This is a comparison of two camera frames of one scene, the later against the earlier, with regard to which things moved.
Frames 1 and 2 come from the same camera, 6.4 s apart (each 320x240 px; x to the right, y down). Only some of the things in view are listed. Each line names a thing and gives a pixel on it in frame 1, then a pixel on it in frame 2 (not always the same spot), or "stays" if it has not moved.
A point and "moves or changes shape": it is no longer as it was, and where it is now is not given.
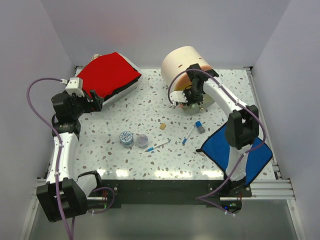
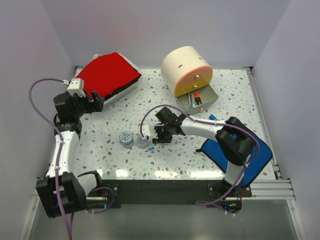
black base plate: [116, 193] stays
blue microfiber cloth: [217, 147] stays
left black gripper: [95, 105] stays
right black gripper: [200, 100] -> [160, 139]
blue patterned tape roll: [126, 139] stays
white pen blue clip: [185, 139] moves or changes shape
